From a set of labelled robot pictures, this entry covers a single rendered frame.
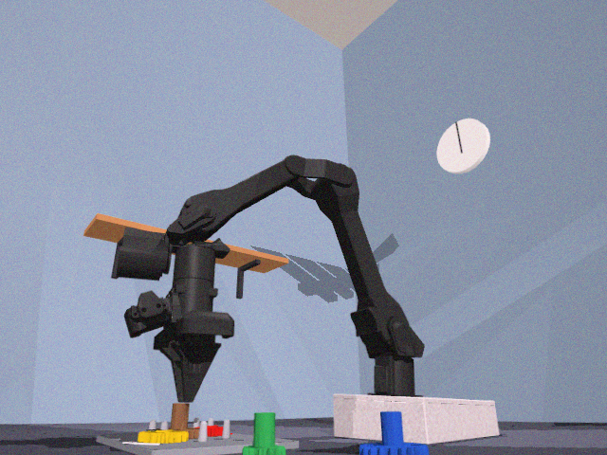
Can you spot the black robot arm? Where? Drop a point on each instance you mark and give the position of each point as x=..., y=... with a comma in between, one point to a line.
x=379, y=321

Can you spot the yellow gear with black stripe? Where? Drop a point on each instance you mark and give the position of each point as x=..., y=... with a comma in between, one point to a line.
x=160, y=436

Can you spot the red gear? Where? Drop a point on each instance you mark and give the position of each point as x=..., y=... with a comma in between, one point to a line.
x=214, y=431

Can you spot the green gear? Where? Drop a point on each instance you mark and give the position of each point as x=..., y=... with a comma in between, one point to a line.
x=264, y=436

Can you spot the blue gear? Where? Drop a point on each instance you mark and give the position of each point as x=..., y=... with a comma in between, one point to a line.
x=392, y=439

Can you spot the brown gear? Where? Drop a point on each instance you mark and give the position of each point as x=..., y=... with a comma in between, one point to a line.
x=180, y=418

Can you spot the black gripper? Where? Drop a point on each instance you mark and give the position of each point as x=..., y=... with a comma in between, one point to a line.
x=191, y=346

